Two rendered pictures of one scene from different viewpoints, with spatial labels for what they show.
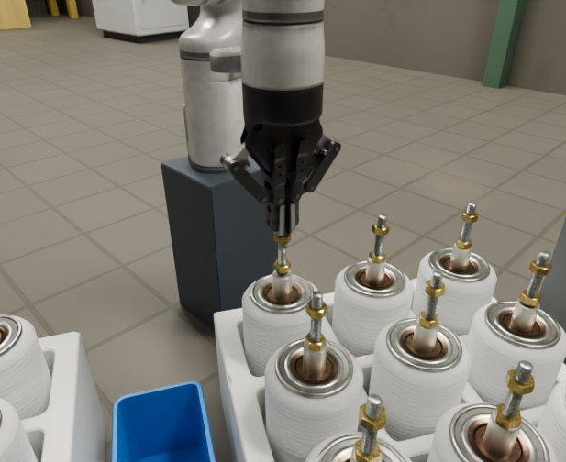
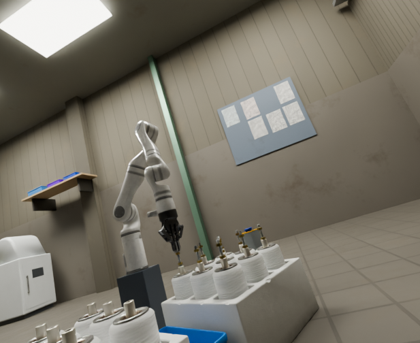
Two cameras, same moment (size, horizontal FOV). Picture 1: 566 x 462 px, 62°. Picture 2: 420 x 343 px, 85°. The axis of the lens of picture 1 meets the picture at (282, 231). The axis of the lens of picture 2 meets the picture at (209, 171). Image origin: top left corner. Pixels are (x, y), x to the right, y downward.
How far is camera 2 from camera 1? 0.59 m
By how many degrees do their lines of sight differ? 54
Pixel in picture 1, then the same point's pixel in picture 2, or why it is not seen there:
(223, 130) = (140, 254)
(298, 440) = (208, 288)
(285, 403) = (200, 276)
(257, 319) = (180, 279)
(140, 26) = (26, 307)
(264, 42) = (163, 201)
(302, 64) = (171, 204)
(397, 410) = not seen: hidden behind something
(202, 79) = (131, 239)
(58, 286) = not seen: outside the picture
